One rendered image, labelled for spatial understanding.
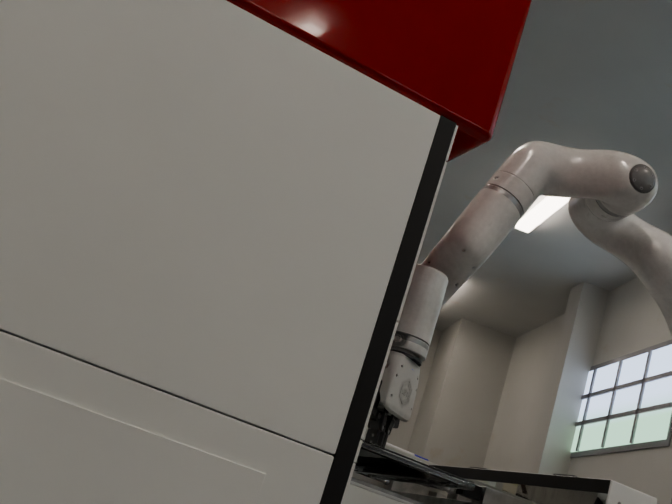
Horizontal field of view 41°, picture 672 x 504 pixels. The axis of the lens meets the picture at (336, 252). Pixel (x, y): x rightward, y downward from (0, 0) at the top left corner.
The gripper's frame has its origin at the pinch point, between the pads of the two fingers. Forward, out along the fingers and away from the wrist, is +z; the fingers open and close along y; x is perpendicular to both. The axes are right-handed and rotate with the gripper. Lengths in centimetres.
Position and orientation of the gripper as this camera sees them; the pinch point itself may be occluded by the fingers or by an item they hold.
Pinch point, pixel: (374, 443)
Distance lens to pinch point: 154.1
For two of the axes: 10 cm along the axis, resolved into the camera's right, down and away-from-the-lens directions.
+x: -8.3, -1.0, 5.4
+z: -3.0, 9.0, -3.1
